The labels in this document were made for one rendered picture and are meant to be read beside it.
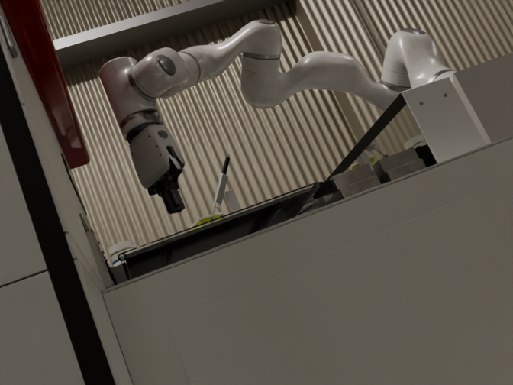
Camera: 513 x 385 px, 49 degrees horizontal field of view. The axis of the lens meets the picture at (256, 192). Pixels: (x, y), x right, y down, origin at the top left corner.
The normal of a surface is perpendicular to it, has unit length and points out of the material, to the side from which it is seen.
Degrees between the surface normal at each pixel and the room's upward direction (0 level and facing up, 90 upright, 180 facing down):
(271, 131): 90
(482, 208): 90
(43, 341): 90
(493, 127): 90
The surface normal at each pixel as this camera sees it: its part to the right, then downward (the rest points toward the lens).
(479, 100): 0.11, -0.29
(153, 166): -0.60, 0.20
